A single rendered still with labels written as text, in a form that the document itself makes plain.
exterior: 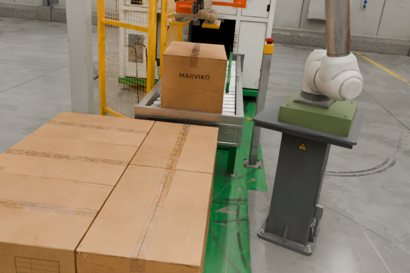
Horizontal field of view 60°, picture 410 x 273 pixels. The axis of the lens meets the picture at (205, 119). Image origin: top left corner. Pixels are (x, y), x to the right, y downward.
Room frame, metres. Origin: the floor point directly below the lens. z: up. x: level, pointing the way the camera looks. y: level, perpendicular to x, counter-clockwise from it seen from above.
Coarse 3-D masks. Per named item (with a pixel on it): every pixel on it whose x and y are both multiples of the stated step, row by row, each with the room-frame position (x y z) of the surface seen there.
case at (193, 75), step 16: (176, 48) 2.44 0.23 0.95; (192, 48) 2.50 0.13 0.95; (208, 48) 2.56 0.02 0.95; (224, 48) 2.62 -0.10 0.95; (176, 64) 2.18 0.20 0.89; (192, 64) 2.19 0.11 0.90; (208, 64) 2.19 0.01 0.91; (224, 64) 2.19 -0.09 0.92; (176, 80) 2.18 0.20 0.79; (192, 80) 2.19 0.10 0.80; (208, 80) 2.19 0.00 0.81; (224, 80) 2.19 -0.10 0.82; (176, 96) 2.18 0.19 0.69; (192, 96) 2.19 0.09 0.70; (208, 96) 2.19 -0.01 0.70
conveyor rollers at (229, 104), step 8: (232, 72) 3.70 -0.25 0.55; (232, 80) 3.33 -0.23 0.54; (232, 88) 3.06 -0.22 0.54; (160, 96) 2.64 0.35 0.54; (224, 96) 2.79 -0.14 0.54; (232, 96) 2.79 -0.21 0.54; (152, 104) 2.40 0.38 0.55; (224, 104) 2.54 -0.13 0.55; (232, 104) 2.61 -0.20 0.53; (224, 112) 2.36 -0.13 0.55; (232, 112) 2.42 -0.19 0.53
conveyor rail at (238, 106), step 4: (236, 56) 4.45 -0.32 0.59; (236, 60) 4.14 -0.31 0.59; (240, 64) 3.92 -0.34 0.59; (236, 68) 3.68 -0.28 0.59; (240, 68) 3.69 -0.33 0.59; (236, 72) 3.50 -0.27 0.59; (240, 72) 3.51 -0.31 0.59; (240, 76) 3.32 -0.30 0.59; (236, 80) 3.14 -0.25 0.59; (240, 80) 3.15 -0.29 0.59; (236, 84) 3.00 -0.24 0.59; (240, 84) 3.01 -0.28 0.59; (236, 88) 2.86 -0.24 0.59; (240, 88) 2.87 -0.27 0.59; (236, 92) 2.74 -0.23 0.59; (240, 92) 2.75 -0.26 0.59; (236, 96) 2.62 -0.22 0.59; (240, 96) 2.63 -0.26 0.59; (236, 100) 2.52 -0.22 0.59; (240, 100) 2.53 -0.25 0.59; (236, 104) 2.42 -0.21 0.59; (240, 104) 2.43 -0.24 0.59; (236, 108) 2.32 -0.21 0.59; (240, 108) 2.33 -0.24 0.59; (236, 112) 2.24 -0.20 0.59; (240, 112) 2.25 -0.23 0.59
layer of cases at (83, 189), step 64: (64, 128) 1.86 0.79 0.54; (128, 128) 1.94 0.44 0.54; (192, 128) 2.02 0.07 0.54; (0, 192) 1.18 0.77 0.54; (64, 192) 1.22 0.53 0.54; (128, 192) 1.26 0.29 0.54; (192, 192) 1.30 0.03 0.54; (0, 256) 0.91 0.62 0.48; (64, 256) 0.90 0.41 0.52; (128, 256) 0.90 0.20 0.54; (192, 256) 0.92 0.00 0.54
